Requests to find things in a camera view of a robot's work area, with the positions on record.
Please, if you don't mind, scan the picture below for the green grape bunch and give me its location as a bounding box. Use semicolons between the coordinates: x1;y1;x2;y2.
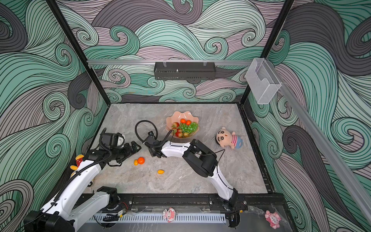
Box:
178;122;199;133

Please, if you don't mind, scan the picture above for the pink scalloped fruit bowl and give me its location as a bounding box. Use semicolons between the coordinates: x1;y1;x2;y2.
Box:
166;111;200;139

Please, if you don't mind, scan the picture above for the black corner frame post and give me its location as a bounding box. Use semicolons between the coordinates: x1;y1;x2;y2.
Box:
240;1;294;105
46;0;111;106

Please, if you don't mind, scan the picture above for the black wall shelf tray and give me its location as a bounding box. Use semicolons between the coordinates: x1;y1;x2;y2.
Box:
154;62;216;81

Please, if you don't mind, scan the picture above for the clear plastic wall box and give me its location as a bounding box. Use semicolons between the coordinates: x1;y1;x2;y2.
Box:
245;58;282;105

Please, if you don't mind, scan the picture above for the aluminium rail back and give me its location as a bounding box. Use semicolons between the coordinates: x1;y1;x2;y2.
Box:
87;59;252;66

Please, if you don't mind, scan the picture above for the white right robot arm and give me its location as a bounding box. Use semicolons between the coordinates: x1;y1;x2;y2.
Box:
140;132;238;211

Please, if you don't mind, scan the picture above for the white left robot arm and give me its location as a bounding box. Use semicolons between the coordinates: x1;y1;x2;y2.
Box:
24;130;141;232

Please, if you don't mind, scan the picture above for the pink pig figurine centre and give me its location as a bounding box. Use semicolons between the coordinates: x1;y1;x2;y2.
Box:
163;207;176;222

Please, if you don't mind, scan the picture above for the black corner frame post left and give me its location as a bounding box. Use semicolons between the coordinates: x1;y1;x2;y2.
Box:
46;0;111;106

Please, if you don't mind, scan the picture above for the yellow red plush toy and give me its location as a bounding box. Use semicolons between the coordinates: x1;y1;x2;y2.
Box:
70;155;84;177

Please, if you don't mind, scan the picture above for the pink plush toy right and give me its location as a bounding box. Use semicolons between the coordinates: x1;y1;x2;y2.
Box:
265;210;282;229

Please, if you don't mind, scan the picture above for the black corner frame post right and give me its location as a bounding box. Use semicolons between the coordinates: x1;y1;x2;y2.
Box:
240;1;294;105

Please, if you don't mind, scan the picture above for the aluminium rail right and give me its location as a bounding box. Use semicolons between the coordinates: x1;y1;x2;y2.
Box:
263;59;371;222

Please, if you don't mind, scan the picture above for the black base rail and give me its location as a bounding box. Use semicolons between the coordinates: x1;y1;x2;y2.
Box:
118;193;286;211

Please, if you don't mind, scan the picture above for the boy plush doll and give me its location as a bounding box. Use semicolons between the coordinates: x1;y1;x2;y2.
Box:
215;127;243;149

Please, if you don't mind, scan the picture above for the aluminium rail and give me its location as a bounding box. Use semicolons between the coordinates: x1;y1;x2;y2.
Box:
87;59;252;66
263;59;371;222

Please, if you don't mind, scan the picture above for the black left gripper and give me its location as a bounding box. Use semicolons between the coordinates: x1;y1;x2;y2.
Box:
110;141;142;162

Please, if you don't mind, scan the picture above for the white cable duct strip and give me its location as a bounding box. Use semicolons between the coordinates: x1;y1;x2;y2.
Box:
86;213;227;224

